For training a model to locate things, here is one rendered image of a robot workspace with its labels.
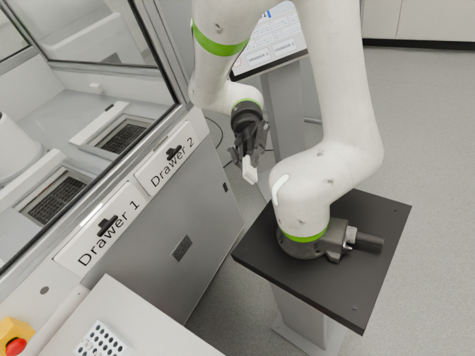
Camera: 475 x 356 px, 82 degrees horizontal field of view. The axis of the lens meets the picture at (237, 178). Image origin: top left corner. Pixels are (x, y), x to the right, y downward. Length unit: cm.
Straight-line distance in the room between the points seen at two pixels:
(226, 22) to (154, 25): 50
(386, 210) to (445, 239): 99
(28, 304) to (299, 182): 75
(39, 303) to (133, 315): 25
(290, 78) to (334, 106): 77
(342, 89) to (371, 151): 15
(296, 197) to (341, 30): 31
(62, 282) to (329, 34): 90
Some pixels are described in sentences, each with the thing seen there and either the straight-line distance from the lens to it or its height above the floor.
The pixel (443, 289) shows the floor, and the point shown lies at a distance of 168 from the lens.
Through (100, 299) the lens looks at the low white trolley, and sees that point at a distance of 96.
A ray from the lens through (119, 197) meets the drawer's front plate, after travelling 91.
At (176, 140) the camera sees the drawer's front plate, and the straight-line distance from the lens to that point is 101.
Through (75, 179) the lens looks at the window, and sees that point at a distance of 86.
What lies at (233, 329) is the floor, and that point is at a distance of 156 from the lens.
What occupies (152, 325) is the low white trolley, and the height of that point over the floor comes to 76.
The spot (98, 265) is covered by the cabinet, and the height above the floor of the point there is 78.
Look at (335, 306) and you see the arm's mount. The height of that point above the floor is 81.
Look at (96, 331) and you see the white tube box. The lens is 88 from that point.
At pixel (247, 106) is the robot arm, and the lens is 76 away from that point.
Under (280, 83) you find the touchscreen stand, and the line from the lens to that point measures 134.
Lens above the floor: 148
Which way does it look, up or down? 46 degrees down
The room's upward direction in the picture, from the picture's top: 19 degrees counter-clockwise
